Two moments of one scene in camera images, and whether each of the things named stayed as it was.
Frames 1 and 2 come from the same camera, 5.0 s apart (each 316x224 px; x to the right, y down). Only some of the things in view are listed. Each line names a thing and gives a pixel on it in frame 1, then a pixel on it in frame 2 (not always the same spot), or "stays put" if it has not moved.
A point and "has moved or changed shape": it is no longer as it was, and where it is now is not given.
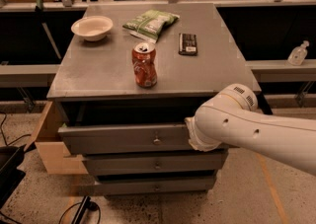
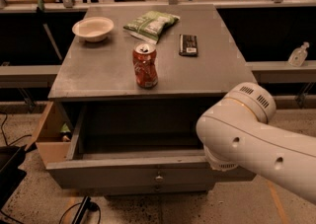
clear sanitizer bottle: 298,53 stays put
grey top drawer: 177,138 has moved or changed shape
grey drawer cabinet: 127,78 stays put
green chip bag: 149,25 stays put
